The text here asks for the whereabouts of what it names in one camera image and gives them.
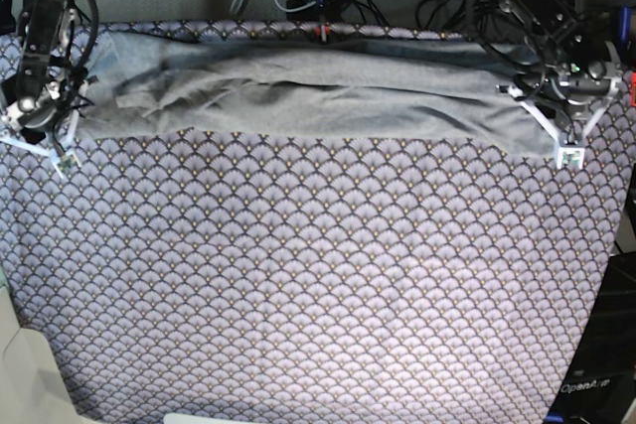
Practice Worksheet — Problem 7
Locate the white plastic bin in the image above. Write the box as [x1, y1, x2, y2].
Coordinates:
[1, 288, 81, 423]

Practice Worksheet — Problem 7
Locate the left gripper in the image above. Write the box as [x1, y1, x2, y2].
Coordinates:
[536, 72, 621, 121]

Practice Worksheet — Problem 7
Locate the light grey T-shirt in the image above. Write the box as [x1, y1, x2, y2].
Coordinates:
[78, 32, 553, 157]

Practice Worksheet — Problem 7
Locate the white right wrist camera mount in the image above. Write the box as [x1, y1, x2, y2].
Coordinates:
[1, 110, 81, 180]

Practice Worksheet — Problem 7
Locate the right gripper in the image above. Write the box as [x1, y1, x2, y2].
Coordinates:
[1, 97, 71, 144]

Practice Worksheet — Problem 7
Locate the black OpenArm box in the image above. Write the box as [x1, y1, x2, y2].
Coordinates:
[544, 252, 635, 423]

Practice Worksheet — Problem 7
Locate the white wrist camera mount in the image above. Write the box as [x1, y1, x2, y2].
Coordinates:
[498, 74, 622, 169]
[1, 110, 81, 180]

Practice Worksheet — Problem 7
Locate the patterned fan-print tablecloth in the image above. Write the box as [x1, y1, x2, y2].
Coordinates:
[0, 18, 636, 424]

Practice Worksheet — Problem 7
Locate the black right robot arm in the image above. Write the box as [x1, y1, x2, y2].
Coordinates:
[1, 0, 99, 154]

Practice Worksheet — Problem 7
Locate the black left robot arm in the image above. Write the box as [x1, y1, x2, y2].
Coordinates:
[463, 0, 622, 115]

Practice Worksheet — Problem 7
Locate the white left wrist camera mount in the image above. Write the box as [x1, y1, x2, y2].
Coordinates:
[498, 74, 622, 169]

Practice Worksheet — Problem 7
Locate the red table clamp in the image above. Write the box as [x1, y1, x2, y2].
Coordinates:
[315, 22, 331, 44]

